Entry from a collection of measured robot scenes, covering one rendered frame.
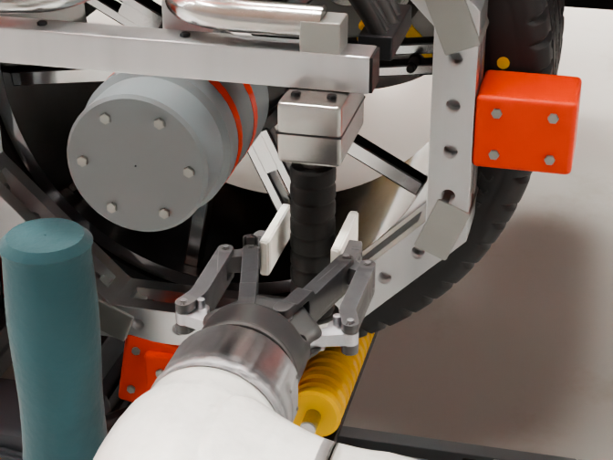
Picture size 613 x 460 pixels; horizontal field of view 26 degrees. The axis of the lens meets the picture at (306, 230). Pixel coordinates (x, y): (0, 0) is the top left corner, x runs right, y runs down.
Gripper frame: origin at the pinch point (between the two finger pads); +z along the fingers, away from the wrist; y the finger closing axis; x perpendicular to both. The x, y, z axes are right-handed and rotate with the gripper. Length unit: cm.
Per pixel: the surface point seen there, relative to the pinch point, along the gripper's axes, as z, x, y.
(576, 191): 197, -83, 16
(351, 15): 66, -2, -11
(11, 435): 25, -43, -42
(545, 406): 106, -83, 17
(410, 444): 78, -75, -3
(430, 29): 70, -5, -1
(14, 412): 28, -42, -43
